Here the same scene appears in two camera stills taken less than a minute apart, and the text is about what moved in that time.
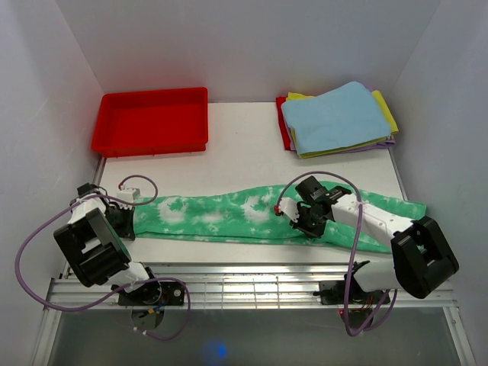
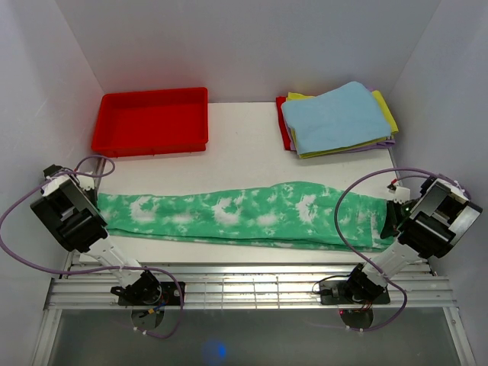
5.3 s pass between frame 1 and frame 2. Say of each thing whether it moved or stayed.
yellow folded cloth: stayed
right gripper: moved
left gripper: moved
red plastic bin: stayed
